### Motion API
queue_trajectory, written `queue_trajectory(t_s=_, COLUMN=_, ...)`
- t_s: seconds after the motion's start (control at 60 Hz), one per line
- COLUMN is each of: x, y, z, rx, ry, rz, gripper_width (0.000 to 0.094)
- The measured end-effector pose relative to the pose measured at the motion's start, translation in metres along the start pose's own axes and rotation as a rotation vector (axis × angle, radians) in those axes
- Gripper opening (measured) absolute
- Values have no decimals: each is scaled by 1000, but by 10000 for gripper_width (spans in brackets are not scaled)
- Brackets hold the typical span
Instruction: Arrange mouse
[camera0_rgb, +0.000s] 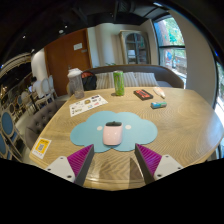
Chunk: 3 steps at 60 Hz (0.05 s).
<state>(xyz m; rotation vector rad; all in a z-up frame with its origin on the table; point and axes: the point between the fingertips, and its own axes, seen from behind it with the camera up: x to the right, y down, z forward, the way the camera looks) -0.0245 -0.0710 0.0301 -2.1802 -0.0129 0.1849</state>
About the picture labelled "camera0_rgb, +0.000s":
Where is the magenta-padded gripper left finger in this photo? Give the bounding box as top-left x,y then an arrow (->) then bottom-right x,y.
44,143 -> 96,187

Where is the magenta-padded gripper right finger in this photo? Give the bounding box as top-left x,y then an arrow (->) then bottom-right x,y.
134,143 -> 184,185

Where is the pink computer mouse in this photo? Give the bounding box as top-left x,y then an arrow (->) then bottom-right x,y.
102,120 -> 124,147

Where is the blue cloud-shaped mouse pad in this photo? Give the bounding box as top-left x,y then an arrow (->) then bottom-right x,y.
69,110 -> 159,154

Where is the yellow square code sticker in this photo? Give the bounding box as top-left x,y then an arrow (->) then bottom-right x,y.
31,137 -> 53,160

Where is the grey tufted bench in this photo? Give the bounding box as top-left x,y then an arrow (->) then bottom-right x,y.
24,99 -> 68,150

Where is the small teal pack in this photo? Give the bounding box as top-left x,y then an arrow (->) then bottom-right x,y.
150,100 -> 168,110

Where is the group of white-backed chairs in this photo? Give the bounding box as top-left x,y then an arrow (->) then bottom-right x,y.
0,74 -> 56,161

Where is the white sticker sheet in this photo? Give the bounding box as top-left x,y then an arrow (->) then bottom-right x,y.
68,94 -> 109,118

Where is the small white tube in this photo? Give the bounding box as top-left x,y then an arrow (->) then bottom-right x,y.
152,86 -> 166,99

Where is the black box with red print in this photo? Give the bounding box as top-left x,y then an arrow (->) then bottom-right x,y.
133,88 -> 154,101

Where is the large black-framed curved window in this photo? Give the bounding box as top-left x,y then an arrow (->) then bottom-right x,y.
213,59 -> 224,158

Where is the clear shaker bottle white lid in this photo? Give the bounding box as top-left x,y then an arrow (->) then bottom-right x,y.
67,68 -> 86,100

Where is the striped cushion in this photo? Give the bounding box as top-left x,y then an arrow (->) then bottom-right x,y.
134,72 -> 160,88
94,72 -> 116,90
123,71 -> 139,88

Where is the brown curved sofa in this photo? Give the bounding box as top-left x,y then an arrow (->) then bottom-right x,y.
81,64 -> 185,90

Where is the black backpack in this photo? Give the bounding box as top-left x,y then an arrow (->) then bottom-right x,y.
80,70 -> 98,92

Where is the green drink can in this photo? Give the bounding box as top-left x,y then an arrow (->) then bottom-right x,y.
112,70 -> 126,97

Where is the brown wooden door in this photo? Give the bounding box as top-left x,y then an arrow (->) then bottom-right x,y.
44,28 -> 93,98

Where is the arched glass-door cabinet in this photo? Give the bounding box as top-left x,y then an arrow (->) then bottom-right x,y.
119,30 -> 151,66

